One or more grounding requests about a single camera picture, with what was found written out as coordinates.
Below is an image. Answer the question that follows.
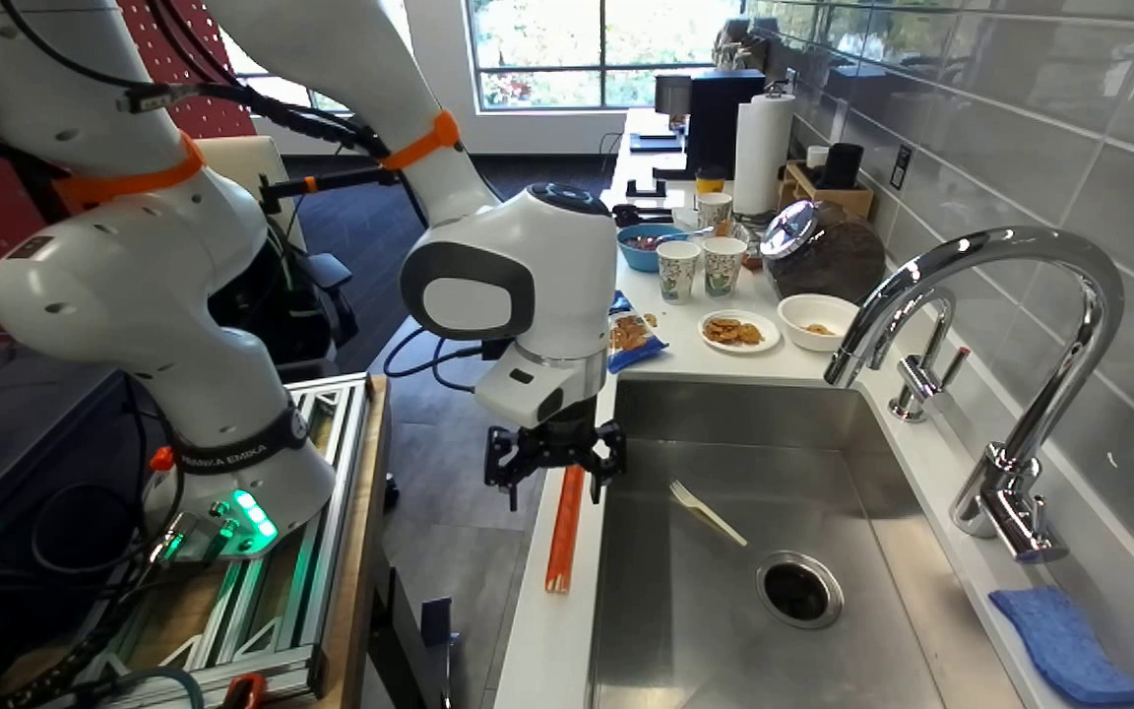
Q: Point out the blue cable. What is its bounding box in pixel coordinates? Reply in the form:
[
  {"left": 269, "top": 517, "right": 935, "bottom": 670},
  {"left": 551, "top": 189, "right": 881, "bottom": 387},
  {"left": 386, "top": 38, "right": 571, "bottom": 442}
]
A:
[{"left": 378, "top": 321, "right": 491, "bottom": 392}]

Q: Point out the small chrome faucet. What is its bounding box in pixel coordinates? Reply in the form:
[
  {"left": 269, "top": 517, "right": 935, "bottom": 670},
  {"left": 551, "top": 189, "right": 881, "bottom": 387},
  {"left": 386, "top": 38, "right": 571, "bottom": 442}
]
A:
[{"left": 889, "top": 286, "right": 974, "bottom": 425}]

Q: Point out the orange cable strap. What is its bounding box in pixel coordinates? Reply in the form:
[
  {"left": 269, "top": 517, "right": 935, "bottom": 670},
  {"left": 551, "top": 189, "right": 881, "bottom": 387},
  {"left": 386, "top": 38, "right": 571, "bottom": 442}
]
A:
[
  {"left": 383, "top": 105, "right": 466, "bottom": 171},
  {"left": 53, "top": 133, "right": 208, "bottom": 213}
]

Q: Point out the blue cookie bag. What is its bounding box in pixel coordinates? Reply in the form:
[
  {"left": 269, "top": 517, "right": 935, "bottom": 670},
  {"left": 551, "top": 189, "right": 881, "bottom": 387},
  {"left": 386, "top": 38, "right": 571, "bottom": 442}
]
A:
[{"left": 603, "top": 286, "right": 671, "bottom": 376}]

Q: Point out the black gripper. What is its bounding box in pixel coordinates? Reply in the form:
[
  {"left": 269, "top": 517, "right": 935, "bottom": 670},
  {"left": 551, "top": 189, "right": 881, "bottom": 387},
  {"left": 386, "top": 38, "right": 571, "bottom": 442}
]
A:
[{"left": 482, "top": 396, "right": 629, "bottom": 517}]

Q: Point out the white plastic fork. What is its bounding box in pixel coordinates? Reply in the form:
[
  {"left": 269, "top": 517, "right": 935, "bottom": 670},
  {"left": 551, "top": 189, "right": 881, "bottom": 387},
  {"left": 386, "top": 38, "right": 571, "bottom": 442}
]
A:
[{"left": 667, "top": 475, "right": 752, "bottom": 550}]

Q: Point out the wooden organizer rack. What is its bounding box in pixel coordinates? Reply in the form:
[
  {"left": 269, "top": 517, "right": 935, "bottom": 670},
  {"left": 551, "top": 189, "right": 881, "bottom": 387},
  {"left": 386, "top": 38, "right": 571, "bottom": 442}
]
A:
[{"left": 779, "top": 157, "right": 881, "bottom": 228}]

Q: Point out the brown cookie pile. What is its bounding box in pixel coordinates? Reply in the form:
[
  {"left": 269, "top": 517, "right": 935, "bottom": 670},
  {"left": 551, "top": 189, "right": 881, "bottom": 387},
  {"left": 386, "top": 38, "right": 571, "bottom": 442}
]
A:
[{"left": 701, "top": 309, "right": 769, "bottom": 349}]

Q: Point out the orange chopsticks packet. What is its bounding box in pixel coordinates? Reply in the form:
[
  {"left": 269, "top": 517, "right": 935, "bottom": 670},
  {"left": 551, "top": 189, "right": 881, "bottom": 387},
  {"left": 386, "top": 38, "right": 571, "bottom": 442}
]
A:
[{"left": 540, "top": 462, "right": 591, "bottom": 598}]

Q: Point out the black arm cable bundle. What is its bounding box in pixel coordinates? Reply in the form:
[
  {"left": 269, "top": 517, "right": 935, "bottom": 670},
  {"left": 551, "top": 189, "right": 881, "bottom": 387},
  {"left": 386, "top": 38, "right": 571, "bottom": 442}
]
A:
[{"left": 0, "top": 0, "right": 401, "bottom": 169}]

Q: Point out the stainless steel sink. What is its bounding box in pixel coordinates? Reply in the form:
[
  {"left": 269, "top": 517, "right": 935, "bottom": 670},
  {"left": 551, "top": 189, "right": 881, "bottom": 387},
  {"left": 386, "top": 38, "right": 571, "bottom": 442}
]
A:
[{"left": 584, "top": 368, "right": 1033, "bottom": 709}]

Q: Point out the small black device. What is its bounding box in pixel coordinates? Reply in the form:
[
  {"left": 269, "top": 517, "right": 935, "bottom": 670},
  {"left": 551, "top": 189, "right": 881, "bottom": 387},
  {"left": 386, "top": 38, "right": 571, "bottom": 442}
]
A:
[{"left": 818, "top": 137, "right": 868, "bottom": 194}]

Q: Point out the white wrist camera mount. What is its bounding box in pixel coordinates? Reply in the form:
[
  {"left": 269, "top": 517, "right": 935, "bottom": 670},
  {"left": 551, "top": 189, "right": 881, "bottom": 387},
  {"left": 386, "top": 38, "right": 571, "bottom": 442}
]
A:
[{"left": 474, "top": 343, "right": 605, "bottom": 428}]

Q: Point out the orange black tool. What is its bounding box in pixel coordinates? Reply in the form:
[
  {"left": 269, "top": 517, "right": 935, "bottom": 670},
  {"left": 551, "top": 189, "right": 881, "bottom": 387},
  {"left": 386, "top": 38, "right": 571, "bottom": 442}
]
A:
[{"left": 222, "top": 670, "right": 273, "bottom": 709}]

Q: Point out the white cookie plate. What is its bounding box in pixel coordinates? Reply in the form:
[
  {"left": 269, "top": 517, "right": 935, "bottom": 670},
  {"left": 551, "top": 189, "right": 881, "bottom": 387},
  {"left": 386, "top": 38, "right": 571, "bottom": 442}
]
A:
[{"left": 692, "top": 308, "right": 782, "bottom": 358}]

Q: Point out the aluminium frame robot cart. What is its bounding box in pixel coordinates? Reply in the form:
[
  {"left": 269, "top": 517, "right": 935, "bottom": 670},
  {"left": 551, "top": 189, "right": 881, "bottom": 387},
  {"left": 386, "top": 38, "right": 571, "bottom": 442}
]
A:
[{"left": 108, "top": 368, "right": 393, "bottom": 709}]

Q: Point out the white paper towel roll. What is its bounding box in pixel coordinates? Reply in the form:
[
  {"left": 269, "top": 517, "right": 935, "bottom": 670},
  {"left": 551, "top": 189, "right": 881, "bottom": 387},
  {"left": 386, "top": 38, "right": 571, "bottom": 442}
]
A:
[{"left": 730, "top": 85, "right": 800, "bottom": 219}]

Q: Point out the blue bowl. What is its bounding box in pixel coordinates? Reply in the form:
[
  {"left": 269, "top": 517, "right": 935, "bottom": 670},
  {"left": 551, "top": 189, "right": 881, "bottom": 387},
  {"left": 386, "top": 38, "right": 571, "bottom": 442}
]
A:
[{"left": 616, "top": 215, "right": 698, "bottom": 275}]

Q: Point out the blue sponge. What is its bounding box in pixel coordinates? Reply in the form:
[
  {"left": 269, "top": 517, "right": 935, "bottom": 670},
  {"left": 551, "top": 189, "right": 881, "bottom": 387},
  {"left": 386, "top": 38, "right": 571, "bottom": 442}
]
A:
[{"left": 983, "top": 581, "right": 1134, "bottom": 709}]

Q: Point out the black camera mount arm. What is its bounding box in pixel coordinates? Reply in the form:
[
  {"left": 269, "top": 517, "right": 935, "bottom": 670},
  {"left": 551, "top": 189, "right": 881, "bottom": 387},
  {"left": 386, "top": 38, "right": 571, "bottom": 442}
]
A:
[{"left": 256, "top": 157, "right": 401, "bottom": 213}]

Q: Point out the black chair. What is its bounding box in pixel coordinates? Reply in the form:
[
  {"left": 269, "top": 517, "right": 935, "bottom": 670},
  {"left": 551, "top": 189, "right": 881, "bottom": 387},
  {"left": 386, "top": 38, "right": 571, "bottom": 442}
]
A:
[{"left": 208, "top": 194, "right": 364, "bottom": 382}]

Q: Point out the black chrome kettle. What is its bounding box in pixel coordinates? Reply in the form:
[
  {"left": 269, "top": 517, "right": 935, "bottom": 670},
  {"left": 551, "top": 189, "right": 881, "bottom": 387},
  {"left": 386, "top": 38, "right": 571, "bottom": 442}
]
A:
[{"left": 756, "top": 198, "right": 889, "bottom": 308}]

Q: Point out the white bowl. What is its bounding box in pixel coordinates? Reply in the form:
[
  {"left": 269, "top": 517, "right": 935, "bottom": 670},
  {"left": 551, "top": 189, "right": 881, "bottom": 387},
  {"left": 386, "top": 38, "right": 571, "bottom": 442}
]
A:
[{"left": 771, "top": 290, "right": 861, "bottom": 353}]

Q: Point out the glass window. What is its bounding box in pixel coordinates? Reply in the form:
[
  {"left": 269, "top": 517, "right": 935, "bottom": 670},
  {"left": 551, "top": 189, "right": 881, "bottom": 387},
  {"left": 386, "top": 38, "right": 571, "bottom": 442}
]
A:
[{"left": 460, "top": 0, "right": 743, "bottom": 118}]

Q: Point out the large chrome faucet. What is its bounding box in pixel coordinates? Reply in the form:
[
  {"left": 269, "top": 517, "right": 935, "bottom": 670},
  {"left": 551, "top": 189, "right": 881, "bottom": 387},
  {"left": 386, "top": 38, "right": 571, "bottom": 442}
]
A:
[{"left": 818, "top": 223, "right": 1129, "bottom": 565}]

